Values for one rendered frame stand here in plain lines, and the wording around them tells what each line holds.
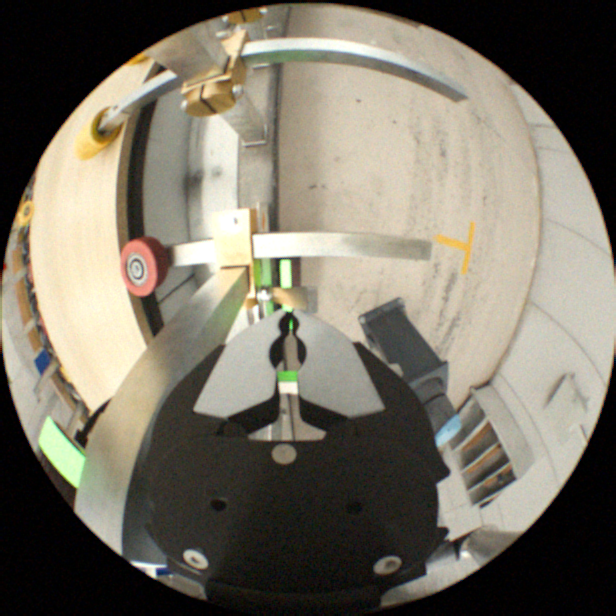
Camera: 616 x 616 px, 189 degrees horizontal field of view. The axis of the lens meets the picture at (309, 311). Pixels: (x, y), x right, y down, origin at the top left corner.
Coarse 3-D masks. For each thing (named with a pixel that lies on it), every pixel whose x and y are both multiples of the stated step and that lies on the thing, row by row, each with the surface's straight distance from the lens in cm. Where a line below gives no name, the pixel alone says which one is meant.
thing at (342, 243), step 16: (208, 240) 29; (256, 240) 27; (272, 240) 27; (288, 240) 27; (304, 240) 27; (320, 240) 27; (336, 240) 27; (352, 240) 28; (368, 240) 28; (384, 240) 29; (400, 240) 30; (416, 240) 31; (176, 256) 32; (192, 256) 30; (208, 256) 29; (256, 256) 28; (272, 256) 27; (368, 256) 29; (384, 256) 29; (400, 256) 30; (416, 256) 32
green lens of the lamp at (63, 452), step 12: (48, 420) 14; (48, 432) 14; (60, 432) 13; (48, 444) 14; (60, 444) 13; (48, 456) 13; (60, 456) 13; (72, 456) 13; (60, 468) 13; (72, 468) 13; (72, 480) 13
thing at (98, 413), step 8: (104, 408) 16; (96, 416) 16; (56, 424) 14; (88, 424) 16; (96, 424) 12; (64, 432) 15; (80, 432) 15; (88, 432) 16; (72, 440) 14; (80, 440) 15; (88, 440) 16; (80, 448) 13
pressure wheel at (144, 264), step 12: (144, 240) 30; (156, 240) 31; (132, 252) 31; (144, 252) 29; (156, 252) 29; (120, 264) 33; (132, 264) 32; (144, 264) 30; (156, 264) 29; (168, 264) 31; (132, 276) 32; (144, 276) 31; (156, 276) 29; (132, 288) 33; (144, 288) 31; (156, 288) 32
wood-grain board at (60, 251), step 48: (96, 96) 69; (48, 192) 75; (96, 192) 40; (48, 240) 68; (96, 240) 39; (48, 288) 76; (96, 288) 42; (96, 336) 51; (144, 336) 38; (96, 384) 75
